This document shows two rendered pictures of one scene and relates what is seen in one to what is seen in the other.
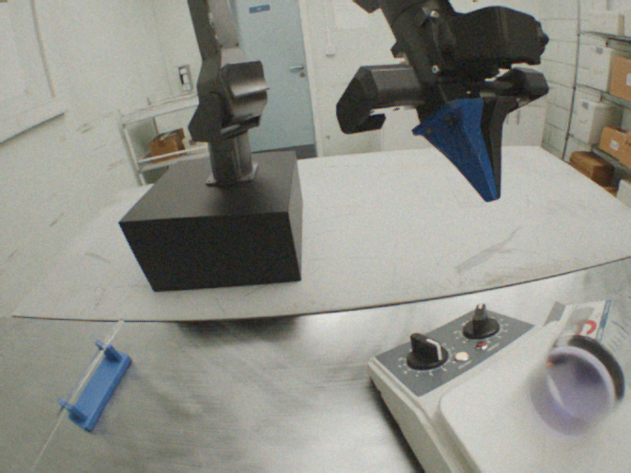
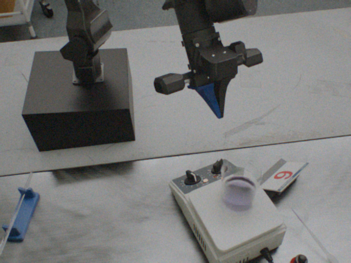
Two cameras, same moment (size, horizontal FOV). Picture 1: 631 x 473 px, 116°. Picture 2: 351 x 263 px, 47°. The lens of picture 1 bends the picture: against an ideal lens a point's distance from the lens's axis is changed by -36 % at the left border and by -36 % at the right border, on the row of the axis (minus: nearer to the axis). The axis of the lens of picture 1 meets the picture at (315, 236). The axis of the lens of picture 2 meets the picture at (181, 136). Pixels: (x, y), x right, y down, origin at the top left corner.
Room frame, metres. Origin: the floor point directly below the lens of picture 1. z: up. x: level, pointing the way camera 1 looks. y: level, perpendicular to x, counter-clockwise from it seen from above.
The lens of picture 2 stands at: (-0.31, 0.00, 1.56)
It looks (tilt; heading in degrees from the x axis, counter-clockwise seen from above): 49 degrees down; 353
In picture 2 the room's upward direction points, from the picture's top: 3 degrees counter-clockwise
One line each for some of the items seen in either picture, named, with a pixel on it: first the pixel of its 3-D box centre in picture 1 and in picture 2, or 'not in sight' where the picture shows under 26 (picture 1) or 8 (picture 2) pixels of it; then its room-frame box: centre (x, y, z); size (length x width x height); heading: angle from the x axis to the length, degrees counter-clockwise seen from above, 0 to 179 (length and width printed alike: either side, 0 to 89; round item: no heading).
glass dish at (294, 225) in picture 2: not in sight; (292, 217); (0.03, -0.24, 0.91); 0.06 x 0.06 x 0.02
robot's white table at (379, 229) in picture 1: (350, 352); (169, 183); (0.46, -0.05, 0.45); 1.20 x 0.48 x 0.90; 87
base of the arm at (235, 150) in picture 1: (229, 155); (86, 63); (0.40, 0.10, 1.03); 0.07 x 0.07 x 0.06; 88
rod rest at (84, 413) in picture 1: (93, 381); (20, 211); (0.13, 0.25, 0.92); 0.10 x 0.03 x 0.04; 165
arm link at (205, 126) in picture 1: (228, 112); (85, 38); (0.40, 0.09, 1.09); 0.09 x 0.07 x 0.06; 147
